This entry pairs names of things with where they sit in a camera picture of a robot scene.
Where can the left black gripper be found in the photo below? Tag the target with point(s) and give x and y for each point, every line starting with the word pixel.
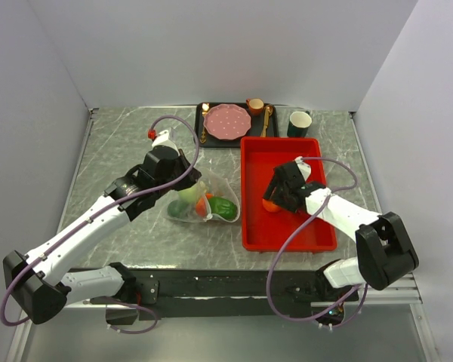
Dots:
pixel 193 176

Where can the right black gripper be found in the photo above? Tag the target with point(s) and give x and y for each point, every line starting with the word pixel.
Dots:
pixel 274 183

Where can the orange tangerine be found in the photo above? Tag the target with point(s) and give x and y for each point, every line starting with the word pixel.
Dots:
pixel 270 207

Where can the light green cabbage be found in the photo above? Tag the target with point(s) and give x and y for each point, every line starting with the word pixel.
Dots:
pixel 193 194

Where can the green avocado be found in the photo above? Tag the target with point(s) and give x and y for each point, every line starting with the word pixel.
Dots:
pixel 177 208

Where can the green bell pepper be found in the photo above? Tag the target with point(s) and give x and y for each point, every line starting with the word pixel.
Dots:
pixel 222 207

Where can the red yellow peach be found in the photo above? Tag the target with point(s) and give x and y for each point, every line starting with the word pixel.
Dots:
pixel 201 205

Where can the clear zip top bag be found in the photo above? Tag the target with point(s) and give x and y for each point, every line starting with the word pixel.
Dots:
pixel 217 186

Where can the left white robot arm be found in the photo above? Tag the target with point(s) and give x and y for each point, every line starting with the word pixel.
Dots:
pixel 42 282

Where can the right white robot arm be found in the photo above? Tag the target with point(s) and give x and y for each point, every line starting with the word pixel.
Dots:
pixel 384 251

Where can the red plastic bin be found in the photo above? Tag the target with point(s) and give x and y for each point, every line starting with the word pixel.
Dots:
pixel 263 231

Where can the dark green paper cup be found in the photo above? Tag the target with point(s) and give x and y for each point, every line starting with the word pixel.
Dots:
pixel 299 124

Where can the gold fork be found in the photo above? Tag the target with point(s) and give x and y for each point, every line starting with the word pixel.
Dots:
pixel 205 109

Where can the gold spoon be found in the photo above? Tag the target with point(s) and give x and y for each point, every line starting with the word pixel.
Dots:
pixel 269 111

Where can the pink dotted plate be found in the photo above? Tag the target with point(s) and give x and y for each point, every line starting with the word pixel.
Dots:
pixel 227 122

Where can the orange ceramic cup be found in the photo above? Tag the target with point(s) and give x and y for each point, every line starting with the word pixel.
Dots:
pixel 255 106

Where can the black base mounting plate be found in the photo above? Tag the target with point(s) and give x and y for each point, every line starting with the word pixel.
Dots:
pixel 181 293

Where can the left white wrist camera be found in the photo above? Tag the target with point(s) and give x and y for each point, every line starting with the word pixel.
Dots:
pixel 163 138

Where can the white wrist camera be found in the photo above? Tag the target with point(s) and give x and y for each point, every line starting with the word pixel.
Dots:
pixel 303 167
pixel 163 138

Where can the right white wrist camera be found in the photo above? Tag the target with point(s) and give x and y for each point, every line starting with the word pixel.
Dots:
pixel 303 167

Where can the aluminium frame rail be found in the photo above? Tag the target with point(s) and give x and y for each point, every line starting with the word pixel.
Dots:
pixel 406 294

